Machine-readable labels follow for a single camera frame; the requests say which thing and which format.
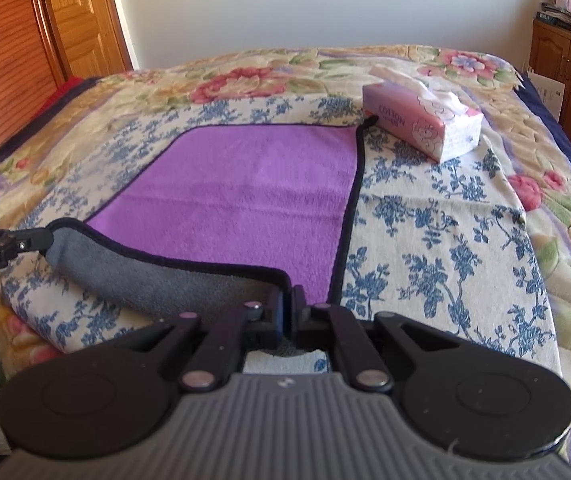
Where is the purple grey microfiber towel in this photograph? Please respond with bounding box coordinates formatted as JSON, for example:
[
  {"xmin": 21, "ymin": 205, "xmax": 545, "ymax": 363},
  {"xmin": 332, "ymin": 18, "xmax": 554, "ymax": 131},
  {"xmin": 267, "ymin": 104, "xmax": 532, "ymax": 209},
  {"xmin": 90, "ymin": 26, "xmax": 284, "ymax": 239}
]
[{"xmin": 45, "ymin": 124, "xmax": 365, "ymax": 318}]

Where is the white paper bag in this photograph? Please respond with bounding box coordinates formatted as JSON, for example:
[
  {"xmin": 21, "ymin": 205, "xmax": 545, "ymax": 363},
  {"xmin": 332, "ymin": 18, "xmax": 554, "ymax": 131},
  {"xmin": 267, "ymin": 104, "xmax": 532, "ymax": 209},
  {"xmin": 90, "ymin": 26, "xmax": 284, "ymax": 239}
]
[{"xmin": 527, "ymin": 70, "xmax": 565, "ymax": 122}]

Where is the blue floral white cloth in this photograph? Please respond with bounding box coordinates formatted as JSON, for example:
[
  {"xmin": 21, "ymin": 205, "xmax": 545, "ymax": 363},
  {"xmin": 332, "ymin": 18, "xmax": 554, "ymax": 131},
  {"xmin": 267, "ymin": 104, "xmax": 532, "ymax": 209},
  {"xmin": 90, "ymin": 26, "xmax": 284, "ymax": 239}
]
[{"xmin": 0, "ymin": 96, "xmax": 560, "ymax": 370}]

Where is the pink tissue pack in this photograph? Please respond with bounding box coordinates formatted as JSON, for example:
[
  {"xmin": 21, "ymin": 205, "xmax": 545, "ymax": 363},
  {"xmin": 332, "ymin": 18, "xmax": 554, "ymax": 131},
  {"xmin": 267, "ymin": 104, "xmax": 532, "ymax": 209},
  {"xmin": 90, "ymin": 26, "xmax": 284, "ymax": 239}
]
[{"xmin": 363, "ymin": 65, "xmax": 483, "ymax": 164}]

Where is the floral bed blanket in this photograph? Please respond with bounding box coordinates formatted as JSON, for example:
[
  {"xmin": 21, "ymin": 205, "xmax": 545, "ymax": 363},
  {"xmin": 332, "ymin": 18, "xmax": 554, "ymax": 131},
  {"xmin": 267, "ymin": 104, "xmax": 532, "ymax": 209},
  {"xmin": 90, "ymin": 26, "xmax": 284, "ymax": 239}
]
[{"xmin": 0, "ymin": 44, "xmax": 571, "ymax": 478}]

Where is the wooden door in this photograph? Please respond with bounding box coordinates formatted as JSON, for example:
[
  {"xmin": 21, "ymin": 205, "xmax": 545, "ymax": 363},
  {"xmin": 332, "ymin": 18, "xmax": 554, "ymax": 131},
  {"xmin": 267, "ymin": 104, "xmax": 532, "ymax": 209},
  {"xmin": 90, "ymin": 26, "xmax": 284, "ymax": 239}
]
[{"xmin": 45, "ymin": 0, "xmax": 133, "ymax": 78}]

